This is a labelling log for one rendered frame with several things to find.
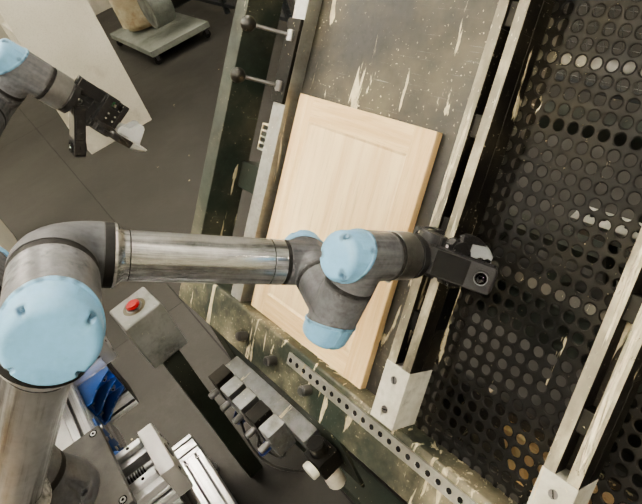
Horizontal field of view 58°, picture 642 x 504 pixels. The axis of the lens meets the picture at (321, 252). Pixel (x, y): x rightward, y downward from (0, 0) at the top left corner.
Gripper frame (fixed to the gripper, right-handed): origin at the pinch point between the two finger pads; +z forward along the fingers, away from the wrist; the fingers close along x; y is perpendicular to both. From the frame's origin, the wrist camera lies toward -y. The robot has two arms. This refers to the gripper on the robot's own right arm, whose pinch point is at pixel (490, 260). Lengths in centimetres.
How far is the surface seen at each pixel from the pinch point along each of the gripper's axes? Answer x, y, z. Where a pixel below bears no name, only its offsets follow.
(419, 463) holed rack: 40.4, -1.7, -3.2
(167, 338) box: 57, 83, -12
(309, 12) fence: -37, 66, -1
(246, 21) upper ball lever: -31, 72, -14
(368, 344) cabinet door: 27.7, 21.1, 0.2
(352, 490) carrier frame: 96, 44, 41
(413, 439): 37.9, 2.0, -1.8
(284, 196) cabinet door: 7, 60, 0
